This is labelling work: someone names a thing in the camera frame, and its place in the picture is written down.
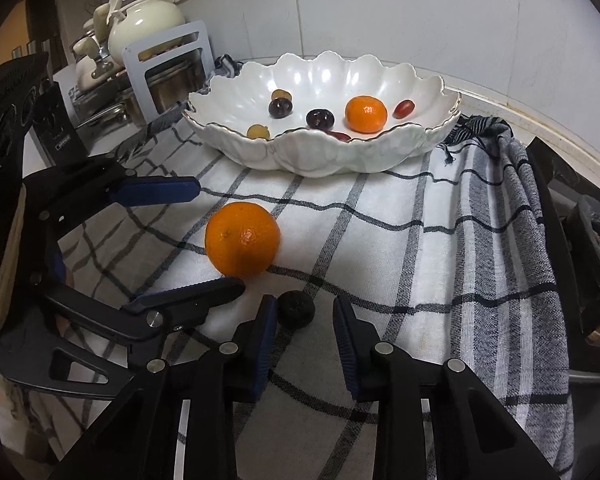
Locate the white metal rack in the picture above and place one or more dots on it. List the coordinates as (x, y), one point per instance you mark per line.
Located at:
(132, 70)

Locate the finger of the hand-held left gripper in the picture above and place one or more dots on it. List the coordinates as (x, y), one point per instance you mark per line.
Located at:
(155, 191)
(180, 305)

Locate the round kiwi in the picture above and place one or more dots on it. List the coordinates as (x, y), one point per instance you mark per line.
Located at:
(296, 310)

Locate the glass pot lid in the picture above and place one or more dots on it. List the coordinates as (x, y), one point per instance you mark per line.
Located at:
(102, 115)

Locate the steel cooking pot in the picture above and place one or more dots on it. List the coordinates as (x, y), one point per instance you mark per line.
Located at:
(172, 90)

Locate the orange mandarin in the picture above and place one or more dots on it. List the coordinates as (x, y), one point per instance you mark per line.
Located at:
(242, 239)
(365, 114)

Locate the black gas stove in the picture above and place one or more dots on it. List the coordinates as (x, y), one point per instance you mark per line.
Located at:
(595, 240)

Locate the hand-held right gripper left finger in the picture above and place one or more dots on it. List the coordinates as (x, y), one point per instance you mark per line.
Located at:
(260, 350)

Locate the red grape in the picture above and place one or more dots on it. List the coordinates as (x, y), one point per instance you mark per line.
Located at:
(403, 108)
(339, 135)

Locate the cream ceramic teapot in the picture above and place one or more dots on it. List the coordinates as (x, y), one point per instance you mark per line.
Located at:
(145, 25)

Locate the white scalloped ceramic bowl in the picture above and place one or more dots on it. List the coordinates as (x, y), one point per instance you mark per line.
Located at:
(305, 155)

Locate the checked grey white cloth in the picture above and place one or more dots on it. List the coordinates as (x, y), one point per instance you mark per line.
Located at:
(380, 260)

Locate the dark plum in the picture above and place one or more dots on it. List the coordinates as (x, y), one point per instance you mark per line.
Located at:
(320, 119)
(280, 109)

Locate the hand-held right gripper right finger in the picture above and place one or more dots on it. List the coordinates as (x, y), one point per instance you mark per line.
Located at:
(347, 355)

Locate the black knife block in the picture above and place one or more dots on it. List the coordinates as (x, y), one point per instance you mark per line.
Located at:
(60, 125)

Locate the tan longan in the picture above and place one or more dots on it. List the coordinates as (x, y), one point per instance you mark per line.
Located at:
(280, 94)
(258, 132)

